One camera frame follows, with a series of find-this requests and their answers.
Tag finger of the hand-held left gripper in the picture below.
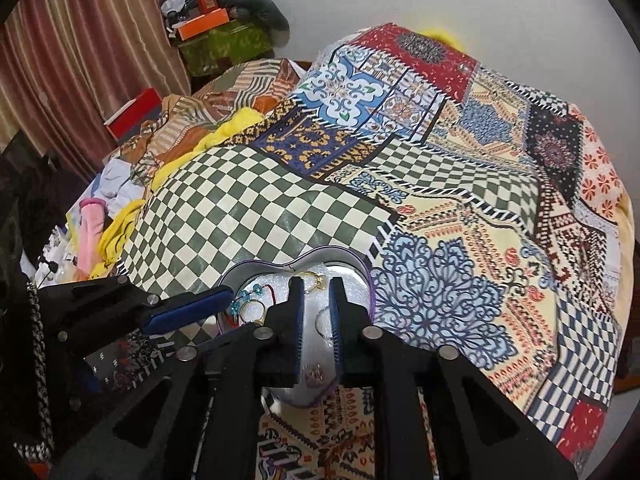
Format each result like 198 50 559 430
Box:
37 275 236 357
39 347 106 441

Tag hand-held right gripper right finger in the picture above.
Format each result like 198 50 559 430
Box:
329 277 566 480

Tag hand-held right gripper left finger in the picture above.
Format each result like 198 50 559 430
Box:
50 277 306 480

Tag silver ring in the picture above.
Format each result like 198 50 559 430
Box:
314 307 335 339

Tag purple heart-shaped tin box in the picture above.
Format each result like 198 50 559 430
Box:
217 245 377 409

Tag red string bracelet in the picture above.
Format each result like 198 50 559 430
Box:
226 284 296 332

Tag thin gold ring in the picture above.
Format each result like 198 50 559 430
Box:
238 299 269 327

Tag blue bead bracelet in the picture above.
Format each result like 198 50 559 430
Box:
230 282 266 312

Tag pink bottle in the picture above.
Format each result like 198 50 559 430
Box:
77 198 106 269

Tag white clothes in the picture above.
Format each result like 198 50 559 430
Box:
92 157 152 217

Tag patchwork printed blanket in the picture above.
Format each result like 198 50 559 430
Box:
120 22 637 480

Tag yellow cloth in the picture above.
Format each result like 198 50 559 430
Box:
97 107 266 279

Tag red box with white lid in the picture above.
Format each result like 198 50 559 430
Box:
103 88 164 141

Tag orange striped cloth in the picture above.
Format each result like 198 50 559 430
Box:
120 57 312 167

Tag striped brown curtain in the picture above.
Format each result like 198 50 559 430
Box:
0 0 192 173

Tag orange flat box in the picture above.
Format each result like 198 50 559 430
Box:
177 8 231 41

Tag yellow pillow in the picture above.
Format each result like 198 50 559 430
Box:
419 26 469 52

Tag pile of clothes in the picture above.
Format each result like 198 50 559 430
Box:
160 0 226 27

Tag grey cushion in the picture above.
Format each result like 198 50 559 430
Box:
219 0 291 31

